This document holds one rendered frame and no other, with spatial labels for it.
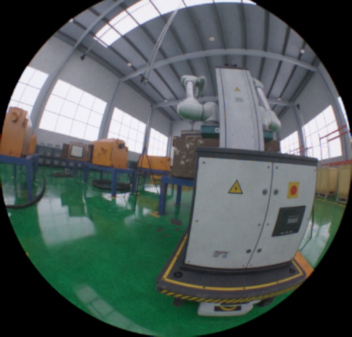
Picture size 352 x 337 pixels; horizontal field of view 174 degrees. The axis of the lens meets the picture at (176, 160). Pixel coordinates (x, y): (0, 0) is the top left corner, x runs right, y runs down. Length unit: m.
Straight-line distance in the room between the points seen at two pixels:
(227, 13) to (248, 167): 8.46
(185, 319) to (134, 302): 0.28
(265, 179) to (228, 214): 0.17
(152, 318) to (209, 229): 0.60
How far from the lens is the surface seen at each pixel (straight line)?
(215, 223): 0.42
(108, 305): 0.84
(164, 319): 0.79
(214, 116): 1.02
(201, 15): 8.48
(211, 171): 0.38
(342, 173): 5.41
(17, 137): 2.43
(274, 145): 1.67
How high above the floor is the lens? 0.76
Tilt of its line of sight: 4 degrees up
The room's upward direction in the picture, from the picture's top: 5 degrees clockwise
